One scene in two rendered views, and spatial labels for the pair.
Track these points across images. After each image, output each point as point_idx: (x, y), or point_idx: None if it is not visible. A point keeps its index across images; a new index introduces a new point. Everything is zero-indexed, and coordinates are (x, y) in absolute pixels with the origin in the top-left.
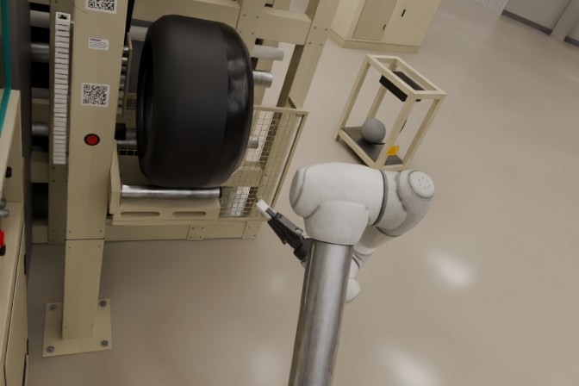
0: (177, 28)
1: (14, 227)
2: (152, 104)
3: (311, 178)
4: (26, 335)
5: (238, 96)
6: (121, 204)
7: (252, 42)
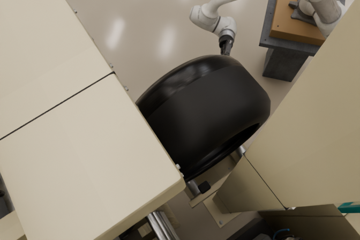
0: (225, 111)
1: None
2: (260, 122)
3: None
4: None
5: (234, 59)
6: None
7: None
